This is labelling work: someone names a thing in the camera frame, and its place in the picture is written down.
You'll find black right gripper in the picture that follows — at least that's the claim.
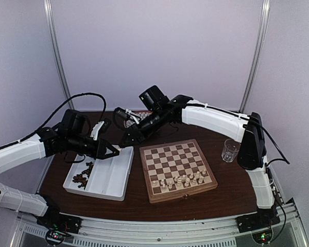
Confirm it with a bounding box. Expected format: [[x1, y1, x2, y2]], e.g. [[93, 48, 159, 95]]
[[118, 109, 165, 148]]

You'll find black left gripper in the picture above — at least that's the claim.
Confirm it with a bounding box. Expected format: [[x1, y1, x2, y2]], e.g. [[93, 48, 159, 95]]
[[67, 132, 119, 160]]

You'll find white chess king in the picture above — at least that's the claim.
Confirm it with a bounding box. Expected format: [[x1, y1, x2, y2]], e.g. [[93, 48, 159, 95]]
[[176, 177, 182, 188]]

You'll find white chess rook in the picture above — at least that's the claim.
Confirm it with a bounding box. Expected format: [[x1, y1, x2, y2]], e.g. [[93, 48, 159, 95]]
[[198, 176, 204, 184]]

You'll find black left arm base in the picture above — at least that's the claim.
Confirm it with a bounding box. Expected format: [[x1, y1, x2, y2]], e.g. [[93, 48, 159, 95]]
[[35, 205, 82, 245]]

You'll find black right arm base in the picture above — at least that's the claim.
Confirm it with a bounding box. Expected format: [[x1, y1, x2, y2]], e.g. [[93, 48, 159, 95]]
[[236, 207, 280, 245]]

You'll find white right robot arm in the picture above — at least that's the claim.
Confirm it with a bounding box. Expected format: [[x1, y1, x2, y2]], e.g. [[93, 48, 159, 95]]
[[119, 85, 274, 227]]

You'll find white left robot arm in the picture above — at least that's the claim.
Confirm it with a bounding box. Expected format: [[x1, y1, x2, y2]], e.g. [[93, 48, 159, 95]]
[[0, 110, 119, 228]]

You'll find pile of dark chess pieces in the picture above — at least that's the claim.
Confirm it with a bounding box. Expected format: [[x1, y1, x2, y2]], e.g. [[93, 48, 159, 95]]
[[72, 162, 94, 190]]

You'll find wooden chess board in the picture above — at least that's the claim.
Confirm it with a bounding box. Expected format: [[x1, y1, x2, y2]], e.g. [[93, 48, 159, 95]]
[[140, 139, 218, 203]]

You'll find floral patterned ceramic plate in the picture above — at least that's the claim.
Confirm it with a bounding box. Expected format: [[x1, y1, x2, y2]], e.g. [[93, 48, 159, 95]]
[[124, 111, 152, 128]]

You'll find white compartment tray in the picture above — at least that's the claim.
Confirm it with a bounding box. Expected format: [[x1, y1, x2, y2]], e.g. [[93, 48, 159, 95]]
[[63, 147, 134, 201]]

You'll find clear drinking glass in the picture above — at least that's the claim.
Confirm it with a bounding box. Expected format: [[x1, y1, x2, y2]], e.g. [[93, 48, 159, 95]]
[[221, 139, 241, 163]]

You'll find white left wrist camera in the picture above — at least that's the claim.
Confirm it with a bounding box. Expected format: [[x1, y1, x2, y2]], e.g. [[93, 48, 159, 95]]
[[90, 118, 111, 140]]

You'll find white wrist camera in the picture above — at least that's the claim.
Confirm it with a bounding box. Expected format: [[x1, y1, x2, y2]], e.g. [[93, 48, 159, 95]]
[[114, 107, 141, 124], [90, 118, 111, 140]]

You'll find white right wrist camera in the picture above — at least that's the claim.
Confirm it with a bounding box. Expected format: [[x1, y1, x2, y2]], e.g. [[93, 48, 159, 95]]
[[114, 107, 141, 124]]

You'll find aluminium corner post left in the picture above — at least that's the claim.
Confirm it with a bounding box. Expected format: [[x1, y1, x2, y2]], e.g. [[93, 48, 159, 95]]
[[43, 0, 71, 99]]

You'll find aluminium corner post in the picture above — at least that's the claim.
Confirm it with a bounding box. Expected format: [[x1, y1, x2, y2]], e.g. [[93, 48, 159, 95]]
[[239, 0, 270, 112], [43, 0, 71, 99]]

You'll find aluminium corner post right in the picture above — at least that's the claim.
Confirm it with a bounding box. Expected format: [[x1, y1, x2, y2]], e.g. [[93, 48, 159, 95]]
[[239, 0, 270, 112]]

